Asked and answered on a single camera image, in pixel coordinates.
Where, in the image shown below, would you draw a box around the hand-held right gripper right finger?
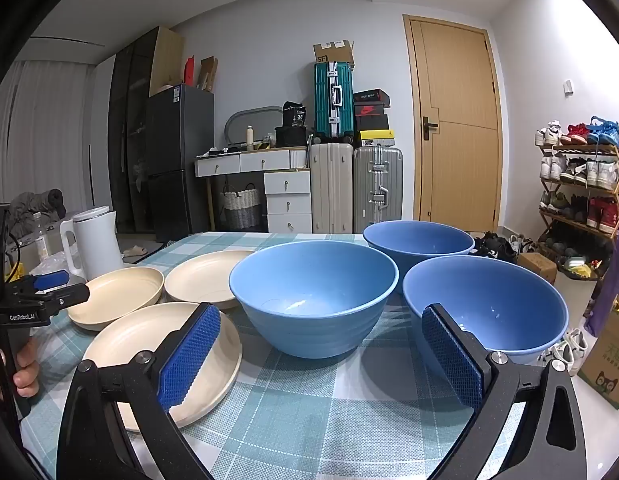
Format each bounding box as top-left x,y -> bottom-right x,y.
421,302 -> 589,480

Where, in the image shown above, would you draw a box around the tall black cabinet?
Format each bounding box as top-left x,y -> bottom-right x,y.
108,25 -> 161,235

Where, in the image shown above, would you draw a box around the wooden shoe rack with shoes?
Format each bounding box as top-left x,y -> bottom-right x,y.
534,115 -> 619,267

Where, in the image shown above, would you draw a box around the brown flat cardboard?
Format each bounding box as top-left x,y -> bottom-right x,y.
197,55 -> 220,92

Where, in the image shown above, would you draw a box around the white desk with drawers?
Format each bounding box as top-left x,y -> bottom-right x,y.
194,146 -> 311,233

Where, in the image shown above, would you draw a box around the tall light wooden panel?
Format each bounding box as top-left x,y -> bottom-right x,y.
148,25 -> 186,97

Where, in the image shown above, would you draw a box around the purple bag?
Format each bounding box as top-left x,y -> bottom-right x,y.
583,219 -> 619,339

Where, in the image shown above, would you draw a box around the wicker basket with handles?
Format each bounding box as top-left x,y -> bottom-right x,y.
219,184 -> 262,231

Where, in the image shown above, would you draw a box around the blue plastic bowl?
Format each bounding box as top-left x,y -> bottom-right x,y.
228,240 -> 400,359
363,220 -> 475,295
402,255 -> 569,366

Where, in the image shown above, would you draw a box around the black printed bag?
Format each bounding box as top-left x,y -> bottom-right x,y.
282,101 -> 311,129

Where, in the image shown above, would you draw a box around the silver suitcase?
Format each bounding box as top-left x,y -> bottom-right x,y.
352,146 -> 405,235

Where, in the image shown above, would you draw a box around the plain black shoe box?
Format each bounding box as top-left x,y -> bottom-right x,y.
355,114 -> 389,132

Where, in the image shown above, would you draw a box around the dark grey cloth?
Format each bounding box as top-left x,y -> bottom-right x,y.
9,188 -> 67,224

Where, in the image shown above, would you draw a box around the wooden door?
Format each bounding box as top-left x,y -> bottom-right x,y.
403,13 -> 505,235

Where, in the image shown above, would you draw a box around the white electric kettle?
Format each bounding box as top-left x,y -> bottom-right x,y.
60,205 -> 125,281

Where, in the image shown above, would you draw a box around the dark grey fridge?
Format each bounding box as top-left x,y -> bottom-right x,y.
144,83 -> 216,244

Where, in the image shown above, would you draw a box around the yellow white box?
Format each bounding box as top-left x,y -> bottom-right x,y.
358,129 -> 397,149

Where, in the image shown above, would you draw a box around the white curtain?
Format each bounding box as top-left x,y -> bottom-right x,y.
0,59 -> 98,207

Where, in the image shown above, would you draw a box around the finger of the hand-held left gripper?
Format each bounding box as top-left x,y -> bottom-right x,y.
6,269 -> 72,302
38,282 -> 92,312

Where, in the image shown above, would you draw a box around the clear plastic bottle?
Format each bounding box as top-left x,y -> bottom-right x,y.
32,212 -> 51,262

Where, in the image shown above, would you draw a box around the oval mirror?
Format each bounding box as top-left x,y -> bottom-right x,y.
224,105 -> 287,147

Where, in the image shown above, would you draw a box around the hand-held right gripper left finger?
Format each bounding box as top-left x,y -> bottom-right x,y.
56,302 -> 222,480

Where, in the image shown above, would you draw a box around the small brown cardboard box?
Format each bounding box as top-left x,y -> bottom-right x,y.
516,252 -> 558,284

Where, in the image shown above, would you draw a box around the cardboard box with green print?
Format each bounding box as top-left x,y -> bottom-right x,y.
576,294 -> 619,409

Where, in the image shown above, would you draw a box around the white drawer unit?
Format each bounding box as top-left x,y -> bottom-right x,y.
263,170 -> 313,234

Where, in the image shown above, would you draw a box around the teal suitcase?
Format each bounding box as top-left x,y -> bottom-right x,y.
313,61 -> 355,144

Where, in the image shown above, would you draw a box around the white trash bin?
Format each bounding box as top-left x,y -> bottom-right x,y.
551,264 -> 603,319

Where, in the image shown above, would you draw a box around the beige suitcase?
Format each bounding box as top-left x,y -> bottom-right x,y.
309,142 -> 355,235

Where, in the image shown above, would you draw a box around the white sneakers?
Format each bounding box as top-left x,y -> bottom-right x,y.
536,328 -> 589,377

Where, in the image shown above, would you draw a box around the cream round plate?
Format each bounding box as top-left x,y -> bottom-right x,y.
67,266 -> 165,332
82,302 -> 243,434
164,249 -> 257,310

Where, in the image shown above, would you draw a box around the pile of black shoes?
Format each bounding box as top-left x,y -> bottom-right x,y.
471,232 -> 521,264

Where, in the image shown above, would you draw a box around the person's left hand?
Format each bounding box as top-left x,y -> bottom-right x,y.
14,336 -> 43,401

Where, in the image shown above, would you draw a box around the black fabric bag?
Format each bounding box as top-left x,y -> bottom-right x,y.
275,125 -> 309,149

